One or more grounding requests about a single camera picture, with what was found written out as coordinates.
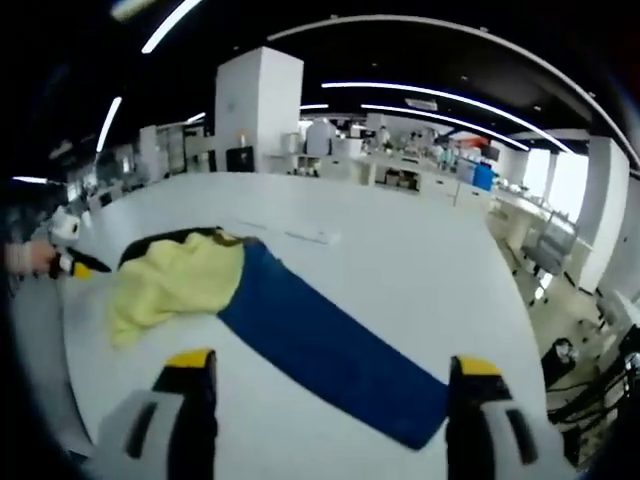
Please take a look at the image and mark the blue storage bin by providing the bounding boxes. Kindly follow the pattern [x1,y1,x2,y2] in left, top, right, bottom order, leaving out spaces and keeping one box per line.
[473,163,497,191]

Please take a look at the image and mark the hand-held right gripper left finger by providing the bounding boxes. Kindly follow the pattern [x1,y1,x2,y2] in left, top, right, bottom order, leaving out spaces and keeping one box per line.
[96,348,219,480]

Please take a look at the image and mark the curved ceiling light strip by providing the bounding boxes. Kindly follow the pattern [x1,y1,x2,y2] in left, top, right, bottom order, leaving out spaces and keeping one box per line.
[321,81,572,153]

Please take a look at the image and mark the yellow blue black garment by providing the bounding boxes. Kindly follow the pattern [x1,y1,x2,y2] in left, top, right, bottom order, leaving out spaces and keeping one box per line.
[109,225,450,451]

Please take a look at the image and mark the long ceiling light strip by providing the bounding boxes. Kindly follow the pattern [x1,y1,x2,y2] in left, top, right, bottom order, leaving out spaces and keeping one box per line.
[141,0,202,55]

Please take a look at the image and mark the person's left hand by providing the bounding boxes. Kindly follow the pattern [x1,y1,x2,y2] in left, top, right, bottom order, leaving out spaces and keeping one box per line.
[29,241,58,277]

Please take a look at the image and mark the tangle of black cables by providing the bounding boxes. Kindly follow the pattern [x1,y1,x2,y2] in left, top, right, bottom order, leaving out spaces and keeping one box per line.
[543,337,640,454]

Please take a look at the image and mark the black screen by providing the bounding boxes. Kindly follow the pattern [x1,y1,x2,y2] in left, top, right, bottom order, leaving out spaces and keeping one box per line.
[225,146,254,174]

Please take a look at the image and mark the white counter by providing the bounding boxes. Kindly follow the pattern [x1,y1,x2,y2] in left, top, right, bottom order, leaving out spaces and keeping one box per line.
[294,152,481,199]

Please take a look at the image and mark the wire mesh chair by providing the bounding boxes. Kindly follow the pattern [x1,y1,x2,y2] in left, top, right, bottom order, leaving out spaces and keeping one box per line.
[521,213,577,277]

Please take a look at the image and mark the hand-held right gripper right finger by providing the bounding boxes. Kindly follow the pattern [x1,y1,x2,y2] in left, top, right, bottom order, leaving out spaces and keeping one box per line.
[446,355,567,480]

